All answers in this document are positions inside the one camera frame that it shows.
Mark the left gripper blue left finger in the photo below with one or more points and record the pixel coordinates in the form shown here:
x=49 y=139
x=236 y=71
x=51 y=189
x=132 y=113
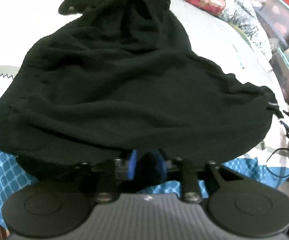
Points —
x=132 y=165

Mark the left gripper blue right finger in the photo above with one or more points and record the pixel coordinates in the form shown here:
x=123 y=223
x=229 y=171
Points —
x=161 y=165

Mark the black pants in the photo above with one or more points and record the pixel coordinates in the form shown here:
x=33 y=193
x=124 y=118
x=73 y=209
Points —
x=123 y=77

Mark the stacked storage boxes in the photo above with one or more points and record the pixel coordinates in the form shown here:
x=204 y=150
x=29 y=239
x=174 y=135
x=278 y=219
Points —
x=274 y=18

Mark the white and blue patterned bedsheet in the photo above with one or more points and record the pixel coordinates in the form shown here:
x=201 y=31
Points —
x=24 y=22

